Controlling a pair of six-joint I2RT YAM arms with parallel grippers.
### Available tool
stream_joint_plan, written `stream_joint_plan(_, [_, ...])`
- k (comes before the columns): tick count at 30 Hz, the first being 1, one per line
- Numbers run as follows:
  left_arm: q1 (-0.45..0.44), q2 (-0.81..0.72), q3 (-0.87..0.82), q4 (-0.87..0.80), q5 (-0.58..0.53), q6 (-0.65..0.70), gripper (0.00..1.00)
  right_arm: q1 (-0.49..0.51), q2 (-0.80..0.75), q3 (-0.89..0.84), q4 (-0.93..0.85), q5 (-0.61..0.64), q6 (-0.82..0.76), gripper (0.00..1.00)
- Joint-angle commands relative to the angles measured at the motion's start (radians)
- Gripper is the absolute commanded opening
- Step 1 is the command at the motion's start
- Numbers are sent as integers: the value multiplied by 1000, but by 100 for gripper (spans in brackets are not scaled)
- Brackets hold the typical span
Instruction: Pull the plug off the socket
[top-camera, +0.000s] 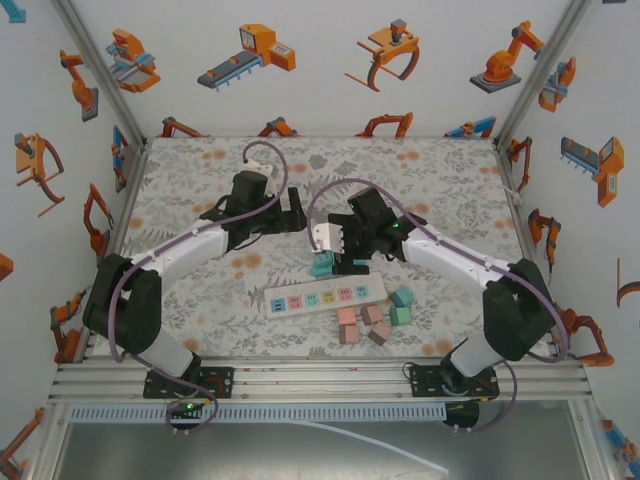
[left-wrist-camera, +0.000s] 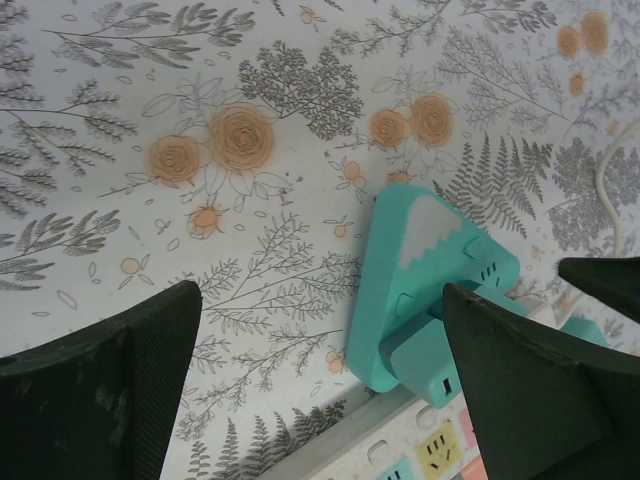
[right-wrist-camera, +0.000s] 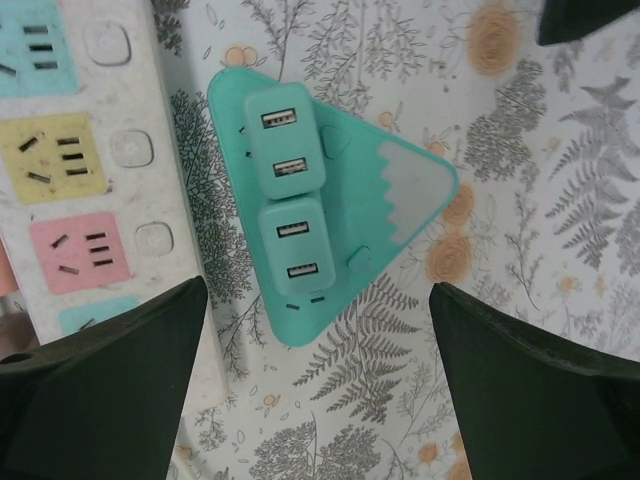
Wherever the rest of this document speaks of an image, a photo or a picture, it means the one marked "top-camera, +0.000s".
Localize teal triangular socket base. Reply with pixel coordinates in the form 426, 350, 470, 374
310, 250, 336, 280

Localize white power strip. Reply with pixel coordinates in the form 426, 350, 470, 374
263, 283, 388, 322

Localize dusty pink plug adapter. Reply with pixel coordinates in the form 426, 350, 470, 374
368, 321, 393, 348

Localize floral table cloth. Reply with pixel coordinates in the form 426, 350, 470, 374
102, 135, 560, 360

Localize black controller box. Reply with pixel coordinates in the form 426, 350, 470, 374
443, 401, 482, 430

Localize controller board with green light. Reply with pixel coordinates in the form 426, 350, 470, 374
167, 398, 206, 420

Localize grey metal panel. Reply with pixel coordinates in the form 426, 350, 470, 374
49, 421, 592, 480

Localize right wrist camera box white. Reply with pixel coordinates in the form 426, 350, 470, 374
311, 222, 347, 256

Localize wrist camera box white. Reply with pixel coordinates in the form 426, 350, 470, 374
311, 222, 347, 256
249, 160, 279, 194

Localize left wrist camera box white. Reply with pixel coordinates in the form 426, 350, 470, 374
249, 160, 279, 194

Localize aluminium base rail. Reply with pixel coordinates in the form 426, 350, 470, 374
47, 355, 594, 403

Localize aluminium side rail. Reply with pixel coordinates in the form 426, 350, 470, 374
492, 139, 569, 359
82, 139, 151, 359

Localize white slotted cable duct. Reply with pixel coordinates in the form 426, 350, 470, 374
69, 405, 447, 423

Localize aluminium frame post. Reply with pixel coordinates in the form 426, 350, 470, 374
492, 0, 597, 147
51, 0, 149, 147

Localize aluminium frame leg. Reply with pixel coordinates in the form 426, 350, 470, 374
28, 402, 72, 480
568, 399, 619, 480

